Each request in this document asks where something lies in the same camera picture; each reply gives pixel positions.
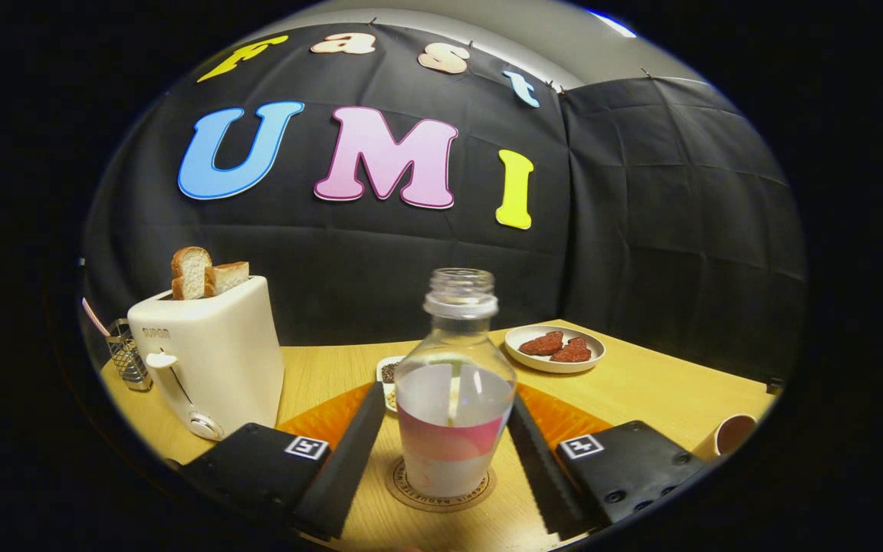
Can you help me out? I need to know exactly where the white divided condiment dish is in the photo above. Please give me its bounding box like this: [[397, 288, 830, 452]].
[[376, 355, 408, 413]]

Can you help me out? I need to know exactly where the wooden table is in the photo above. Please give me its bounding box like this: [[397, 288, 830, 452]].
[[100, 318, 780, 552]]

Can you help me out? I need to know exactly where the white toaster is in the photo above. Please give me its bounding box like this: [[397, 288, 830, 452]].
[[126, 275, 286, 442]]

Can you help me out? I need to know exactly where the white plate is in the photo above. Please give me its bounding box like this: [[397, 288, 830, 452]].
[[504, 324, 606, 374]]

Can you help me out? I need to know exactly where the metal wire holder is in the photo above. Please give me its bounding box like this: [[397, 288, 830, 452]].
[[104, 318, 153, 392]]

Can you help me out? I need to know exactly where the striped straw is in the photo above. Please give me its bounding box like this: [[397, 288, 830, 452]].
[[81, 297, 113, 338]]

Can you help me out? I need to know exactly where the black backdrop cloth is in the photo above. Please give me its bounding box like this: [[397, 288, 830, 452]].
[[81, 21, 806, 384]]

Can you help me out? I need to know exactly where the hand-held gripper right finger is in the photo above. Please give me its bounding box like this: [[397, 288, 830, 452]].
[[508, 383, 707, 541]]

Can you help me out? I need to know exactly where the beige cup wooden handle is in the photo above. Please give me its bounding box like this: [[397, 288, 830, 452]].
[[692, 413, 759, 461]]

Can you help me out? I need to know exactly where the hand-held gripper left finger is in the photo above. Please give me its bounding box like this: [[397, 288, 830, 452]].
[[181, 381, 387, 541]]

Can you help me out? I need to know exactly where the toast bread slice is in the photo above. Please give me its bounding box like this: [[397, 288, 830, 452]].
[[171, 246, 213, 301], [204, 261, 251, 297]]

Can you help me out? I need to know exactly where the round brown coaster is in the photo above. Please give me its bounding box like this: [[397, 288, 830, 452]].
[[385, 456, 497, 513]]

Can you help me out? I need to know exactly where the clear juice bottle pink label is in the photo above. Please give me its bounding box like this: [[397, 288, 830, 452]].
[[394, 268, 517, 498]]

